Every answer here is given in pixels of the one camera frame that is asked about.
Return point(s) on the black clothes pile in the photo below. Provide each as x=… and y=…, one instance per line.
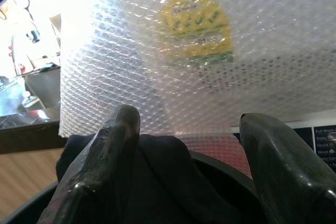
x=162, y=176

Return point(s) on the wooden cabinet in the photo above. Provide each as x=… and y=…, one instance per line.
x=26, y=169

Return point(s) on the clear bubble wrap sheet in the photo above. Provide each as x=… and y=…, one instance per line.
x=131, y=64

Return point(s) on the white front-load washing machine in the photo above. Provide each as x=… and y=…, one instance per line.
x=309, y=123

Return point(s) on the round glass washer door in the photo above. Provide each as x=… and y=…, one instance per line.
x=26, y=77

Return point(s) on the round yellow sticker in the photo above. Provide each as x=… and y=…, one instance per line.
x=197, y=24

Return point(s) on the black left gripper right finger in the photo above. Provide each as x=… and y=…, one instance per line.
x=283, y=176

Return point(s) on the black washer program label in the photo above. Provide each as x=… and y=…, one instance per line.
x=323, y=140

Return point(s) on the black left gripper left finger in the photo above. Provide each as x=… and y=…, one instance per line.
x=105, y=169

